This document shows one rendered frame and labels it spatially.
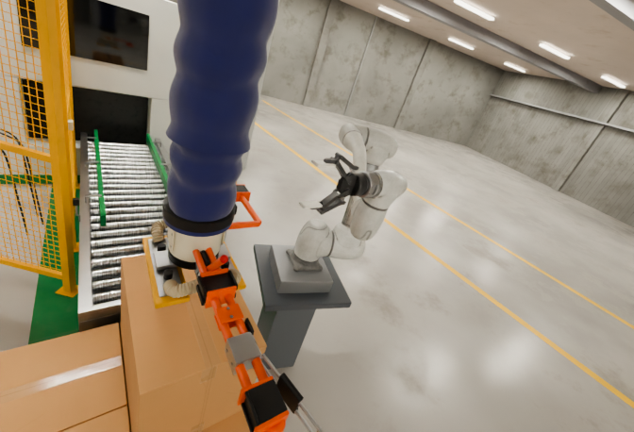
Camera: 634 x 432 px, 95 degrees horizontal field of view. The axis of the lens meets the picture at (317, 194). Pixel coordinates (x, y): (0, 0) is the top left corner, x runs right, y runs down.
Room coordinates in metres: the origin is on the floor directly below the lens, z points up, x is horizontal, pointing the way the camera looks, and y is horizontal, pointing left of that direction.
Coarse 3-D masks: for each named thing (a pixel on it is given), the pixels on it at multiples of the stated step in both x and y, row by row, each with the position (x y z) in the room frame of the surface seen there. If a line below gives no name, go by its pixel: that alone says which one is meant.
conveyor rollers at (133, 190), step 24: (120, 144) 2.69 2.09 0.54; (120, 168) 2.25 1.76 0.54; (144, 168) 2.39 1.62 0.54; (96, 192) 1.80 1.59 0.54; (120, 192) 1.90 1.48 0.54; (144, 192) 2.01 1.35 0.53; (96, 216) 1.54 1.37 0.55; (120, 216) 1.62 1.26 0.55; (144, 216) 1.72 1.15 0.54; (96, 240) 1.35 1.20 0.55; (120, 240) 1.41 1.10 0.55; (96, 264) 1.19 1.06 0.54; (96, 288) 1.05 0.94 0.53
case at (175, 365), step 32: (128, 288) 0.78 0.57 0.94; (128, 320) 0.67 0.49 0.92; (160, 320) 0.69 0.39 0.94; (192, 320) 0.73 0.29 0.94; (128, 352) 0.65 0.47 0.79; (160, 352) 0.59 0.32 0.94; (192, 352) 0.62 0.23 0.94; (224, 352) 0.65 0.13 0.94; (128, 384) 0.63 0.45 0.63; (160, 384) 0.50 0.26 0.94; (192, 384) 0.56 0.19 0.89; (224, 384) 0.63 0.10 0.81; (160, 416) 0.50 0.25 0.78; (192, 416) 0.57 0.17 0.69; (224, 416) 0.66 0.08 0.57
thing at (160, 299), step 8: (144, 240) 0.85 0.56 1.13; (152, 240) 0.85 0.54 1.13; (144, 248) 0.81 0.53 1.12; (152, 248) 0.81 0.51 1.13; (160, 248) 0.80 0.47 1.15; (168, 248) 0.84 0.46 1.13; (152, 256) 0.78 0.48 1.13; (152, 264) 0.75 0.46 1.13; (152, 272) 0.72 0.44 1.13; (160, 272) 0.72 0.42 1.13; (168, 272) 0.71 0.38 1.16; (176, 272) 0.74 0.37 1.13; (152, 280) 0.68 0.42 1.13; (160, 280) 0.69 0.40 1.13; (176, 280) 0.71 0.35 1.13; (184, 280) 0.72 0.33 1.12; (152, 288) 0.66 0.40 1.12; (160, 288) 0.66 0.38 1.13; (160, 296) 0.63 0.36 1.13; (168, 296) 0.64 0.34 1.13; (184, 296) 0.66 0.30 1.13; (160, 304) 0.61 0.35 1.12; (168, 304) 0.63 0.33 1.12
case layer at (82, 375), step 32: (0, 352) 0.64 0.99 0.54; (32, 352) 0.68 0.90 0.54; (64, 352) 0.71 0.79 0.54; (96, 352) 0.75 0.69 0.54; (0, 384) 0.55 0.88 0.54; (32, 384) 0.58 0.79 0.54; (64, 384) 0.61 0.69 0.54; (96, 384) 0.64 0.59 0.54; (0, 416) 0.47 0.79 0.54; (32, 416) 0.50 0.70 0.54; (64, 416) 0.52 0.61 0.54; (96, 416) 0.55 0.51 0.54; (128, 416) 0.60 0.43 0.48
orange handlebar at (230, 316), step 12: (252, 216) 1.06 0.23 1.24; (228, 228) 0.93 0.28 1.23; (192, 252) 0.74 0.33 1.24; (204, 264) 0.70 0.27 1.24; (216, 300) 0.58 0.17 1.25; (228, 300) 0.60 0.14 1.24; (216, 312) 0.55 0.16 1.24; (228, 312) 0.55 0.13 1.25; (240, 312) 0.56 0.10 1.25; (228, 324) 0.54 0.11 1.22; (240, 324) 0.53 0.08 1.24; (228, 336) 0.49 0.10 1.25; (240, 372) 0.42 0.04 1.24; (264, 372) 0.43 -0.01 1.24
